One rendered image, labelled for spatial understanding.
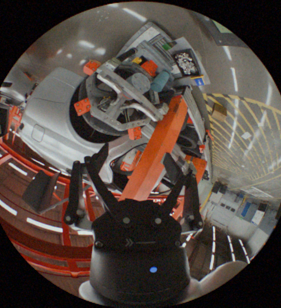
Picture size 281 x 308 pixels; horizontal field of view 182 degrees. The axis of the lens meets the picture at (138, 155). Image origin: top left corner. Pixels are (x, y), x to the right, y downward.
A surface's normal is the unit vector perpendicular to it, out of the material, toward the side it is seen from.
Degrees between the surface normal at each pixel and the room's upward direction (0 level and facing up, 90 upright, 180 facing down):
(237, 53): 0
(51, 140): 90
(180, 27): 0
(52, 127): 90
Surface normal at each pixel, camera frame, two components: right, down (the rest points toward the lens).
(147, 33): -0.45, 0.89
